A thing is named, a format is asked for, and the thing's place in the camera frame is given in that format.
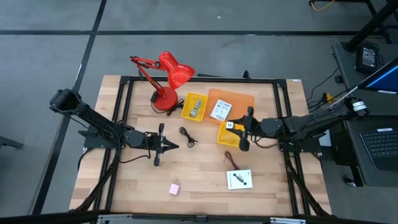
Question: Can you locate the white paper sheet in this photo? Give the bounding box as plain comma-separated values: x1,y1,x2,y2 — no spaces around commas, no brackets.
318,130,332,147

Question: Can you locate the yellow plastic basket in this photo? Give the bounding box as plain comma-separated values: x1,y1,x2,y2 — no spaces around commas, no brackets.
181,92,208,123
216,121,249,149

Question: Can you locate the black power adapter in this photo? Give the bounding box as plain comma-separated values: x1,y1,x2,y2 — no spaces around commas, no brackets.
355,42,381,75

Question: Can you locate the black laptop keyboard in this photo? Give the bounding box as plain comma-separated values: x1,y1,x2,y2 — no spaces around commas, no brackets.
359,127,398,171

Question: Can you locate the computer monitor blue screen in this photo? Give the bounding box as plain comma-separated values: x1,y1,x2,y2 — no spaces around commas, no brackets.
357,57,398,94

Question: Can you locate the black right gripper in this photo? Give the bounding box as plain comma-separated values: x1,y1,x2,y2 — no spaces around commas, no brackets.
228,106,261,152

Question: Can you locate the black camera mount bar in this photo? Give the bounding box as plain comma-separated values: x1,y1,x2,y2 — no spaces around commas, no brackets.
0,210,398,224

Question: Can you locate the yellow cord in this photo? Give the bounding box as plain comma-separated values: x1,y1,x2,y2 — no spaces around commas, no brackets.
308,0,336,12

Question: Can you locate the white square product box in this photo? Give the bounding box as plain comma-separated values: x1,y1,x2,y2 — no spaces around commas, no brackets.
226,169,254,190

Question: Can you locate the black cable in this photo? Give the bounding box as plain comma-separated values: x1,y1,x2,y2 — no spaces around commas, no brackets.
178,126,199,149

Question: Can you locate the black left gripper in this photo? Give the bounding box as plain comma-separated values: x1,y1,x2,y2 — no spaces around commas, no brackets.
143,123,180,167

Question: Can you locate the red desk lamp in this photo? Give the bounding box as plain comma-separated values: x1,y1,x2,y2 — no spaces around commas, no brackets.
129,51,196,116

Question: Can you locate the grey cable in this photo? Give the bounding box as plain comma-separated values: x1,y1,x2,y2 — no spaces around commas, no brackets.
189,99,203,118

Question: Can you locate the black table frame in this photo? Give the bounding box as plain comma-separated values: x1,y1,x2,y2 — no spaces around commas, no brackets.
70,70,332,218

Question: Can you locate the pink USB charger cube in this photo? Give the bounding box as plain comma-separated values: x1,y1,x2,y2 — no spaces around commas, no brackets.
169,180,181,196

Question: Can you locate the black furniture foot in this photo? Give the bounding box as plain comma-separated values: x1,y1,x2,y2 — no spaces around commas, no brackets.
0,136,24,150

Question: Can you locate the orange translucent tray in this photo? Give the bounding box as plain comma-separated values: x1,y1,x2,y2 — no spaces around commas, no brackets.
203,88,255,125

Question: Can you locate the black side desk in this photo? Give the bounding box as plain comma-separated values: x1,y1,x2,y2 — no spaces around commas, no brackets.
331,42,398,187

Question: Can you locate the black stand leg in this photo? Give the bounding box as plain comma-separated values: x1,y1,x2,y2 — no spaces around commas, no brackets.
341,0,398,53

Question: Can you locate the white oblong product box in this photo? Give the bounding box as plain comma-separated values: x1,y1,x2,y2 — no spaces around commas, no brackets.
210,99,233,122

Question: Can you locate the red braided cable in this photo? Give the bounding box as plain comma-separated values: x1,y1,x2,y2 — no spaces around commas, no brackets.
224,151,241,171

